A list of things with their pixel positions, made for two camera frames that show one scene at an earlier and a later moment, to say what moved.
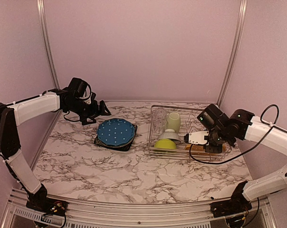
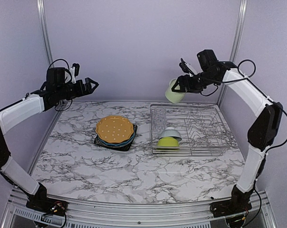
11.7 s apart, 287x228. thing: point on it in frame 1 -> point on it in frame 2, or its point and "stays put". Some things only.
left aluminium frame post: (42, 12) stays put
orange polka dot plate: (202, 147) -> (114, 128)
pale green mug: (173, 122) -> (174, 97)
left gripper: (95, 111) -> (81, 90)
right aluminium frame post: (240, 27) stays put
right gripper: (218, 149) -> (189, 87)
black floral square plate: (98, 142) stays put
